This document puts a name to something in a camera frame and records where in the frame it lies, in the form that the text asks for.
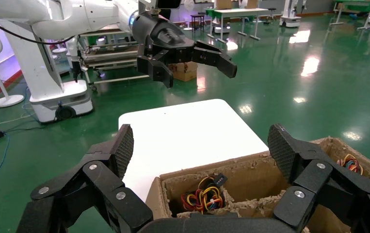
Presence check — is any left wrist camera housing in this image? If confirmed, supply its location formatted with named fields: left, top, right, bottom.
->
left=157, top=0, right=183, bottom=9

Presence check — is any green-topped long table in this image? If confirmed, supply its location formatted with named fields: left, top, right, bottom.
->
left=330, top=0, right=370, bottom=31

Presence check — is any green-topped white table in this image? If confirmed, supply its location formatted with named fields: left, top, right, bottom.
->
left=205, top=8, right=271, bottom=42

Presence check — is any metal trolley rack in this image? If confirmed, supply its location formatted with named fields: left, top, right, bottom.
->
left=77, top=28, right=150, bottom=92

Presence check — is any black stool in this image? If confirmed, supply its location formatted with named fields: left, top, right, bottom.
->
left=189, top=13, right=207, bottom=32

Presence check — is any white robot mobile base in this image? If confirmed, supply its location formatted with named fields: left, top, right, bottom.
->
left=29, top=80, right=95, bottom=124

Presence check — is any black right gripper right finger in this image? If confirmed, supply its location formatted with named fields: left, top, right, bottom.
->
left=267, top=123, right=370, bottom=233

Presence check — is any brown cardboard box with dividers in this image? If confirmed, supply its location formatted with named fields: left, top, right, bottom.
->
left=145, top=136, right=370, bottom=233

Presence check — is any cardboard carton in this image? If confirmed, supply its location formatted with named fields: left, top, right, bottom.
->
left=168, top=61, right=199, bottom=83

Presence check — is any white robot torso column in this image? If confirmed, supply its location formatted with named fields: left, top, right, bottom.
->
left=0, top=20, right=64, bottom=99

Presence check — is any black camera cable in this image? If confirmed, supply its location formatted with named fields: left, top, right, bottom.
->
left=0, top=15, right=78, bottom=46

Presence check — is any power supply with coloured cables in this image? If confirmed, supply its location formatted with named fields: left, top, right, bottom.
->
left=180, top=173, right=229, bottom=214
left=337, top=153, right=364, bottom=176

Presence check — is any white distant robot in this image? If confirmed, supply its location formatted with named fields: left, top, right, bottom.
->
left=279, top=0, right=302, bottom=28

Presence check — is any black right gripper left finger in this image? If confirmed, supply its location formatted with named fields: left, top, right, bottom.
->
left=16, top=123, right=154, bottom=233

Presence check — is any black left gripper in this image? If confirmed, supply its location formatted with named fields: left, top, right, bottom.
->
left=131, top=11, right=238, bottom=89

